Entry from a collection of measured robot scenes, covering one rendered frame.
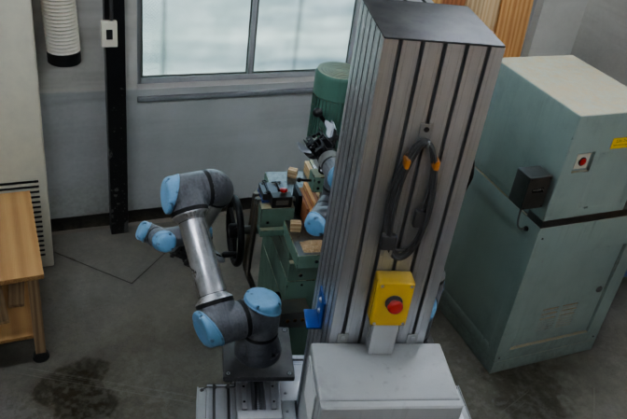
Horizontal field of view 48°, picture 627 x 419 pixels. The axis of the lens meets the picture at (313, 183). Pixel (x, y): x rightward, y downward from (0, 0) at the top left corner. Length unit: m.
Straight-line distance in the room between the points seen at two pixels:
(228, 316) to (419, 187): 0.82
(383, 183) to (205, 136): 2.60
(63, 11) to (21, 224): 0.97
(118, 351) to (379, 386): 1.96
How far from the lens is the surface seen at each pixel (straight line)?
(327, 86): 2.53
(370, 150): 1.48
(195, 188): 2.18
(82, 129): 3.90
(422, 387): 1.75
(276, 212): 2.74
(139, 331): 3.57
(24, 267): 3.15
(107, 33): 3.58
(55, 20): 3.46
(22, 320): 3.43
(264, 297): 2.18
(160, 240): 2.52
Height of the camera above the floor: 2.47
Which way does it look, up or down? 31 degrees down
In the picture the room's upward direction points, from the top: 8 degrees clockwise
